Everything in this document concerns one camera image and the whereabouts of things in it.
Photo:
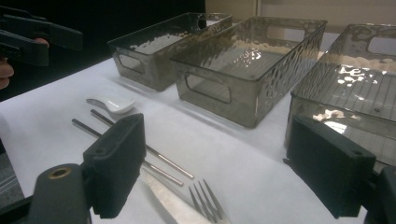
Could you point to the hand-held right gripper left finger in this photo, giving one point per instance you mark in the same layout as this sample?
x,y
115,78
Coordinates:
x,y
120,161

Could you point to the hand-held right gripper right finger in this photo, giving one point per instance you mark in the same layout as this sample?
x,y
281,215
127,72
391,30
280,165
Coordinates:
x,y
330,168

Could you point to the metal chopstick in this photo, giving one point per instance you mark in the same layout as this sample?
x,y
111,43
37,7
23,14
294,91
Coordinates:
x,y
169,163
85,127

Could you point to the white plastic spoon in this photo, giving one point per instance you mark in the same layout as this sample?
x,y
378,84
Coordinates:
x,y
120,105

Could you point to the metal knife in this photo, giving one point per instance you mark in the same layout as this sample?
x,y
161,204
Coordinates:
x,y
177,207

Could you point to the smoky clear plastic bin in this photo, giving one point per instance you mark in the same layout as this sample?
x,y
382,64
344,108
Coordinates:
x,y
249,102
155,73
348,93

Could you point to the metal fork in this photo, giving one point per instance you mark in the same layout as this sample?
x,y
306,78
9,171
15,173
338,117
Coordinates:
x,y
211,208

